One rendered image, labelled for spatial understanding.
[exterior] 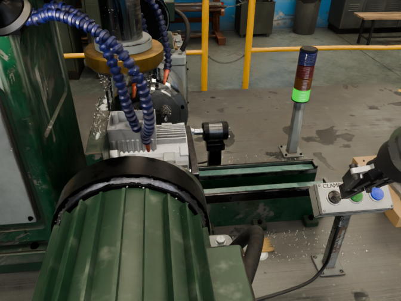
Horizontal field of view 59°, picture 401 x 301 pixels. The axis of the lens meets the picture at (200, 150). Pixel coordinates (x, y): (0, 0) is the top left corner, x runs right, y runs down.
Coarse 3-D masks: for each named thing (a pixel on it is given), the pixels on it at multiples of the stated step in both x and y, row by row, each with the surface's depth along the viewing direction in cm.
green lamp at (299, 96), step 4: (296, 92) 127; (300, 92) 126; (304, 92) 125; (308, 92) 126; (292, 96) 129; (296, 96) 127; (300, 96) 127; (304, 96) 126; (308, 96) 127; (296, 100) 128; (300, 100) 127; (304, 100) 127
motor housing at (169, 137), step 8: (160, 128) 97; (168, 128) 97; (176, 128) 96; (184, 128) 96; (160, 136) 94; (168, 136) 94; (176, 136) 94; (184, 136) 95; (160, 144) 94; (168, 144) 94; (176, 144) 94; (184, 144) 94; (136, 152) 93; (144, 152) 93; (152, 152) 93; (160, 152) 93; (176, 152) 94; (176, 160) 93; (184, 160) 94
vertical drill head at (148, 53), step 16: (112, 0) 73; (128, 0) 74; (112, 16) 75; (128, 16) 75; (112, 32) 77; (128, 32) 77; (144, 32) 84; (96, 48) 79; (128, 48) 77; (144, 48) 79; (160, 48) 82; (96, 64) 77; (144, 64) 78; (112, 96) 93
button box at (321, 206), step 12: (312, 192) 83; (324, 192) 80; (384, 192) 81; (312, 204) 84; (324, 204) 79; (336, 204) 79; (348, 204) 80; (360, 204) 80; (372, 204) 80; (384, 204) 80; (324, 216) 82
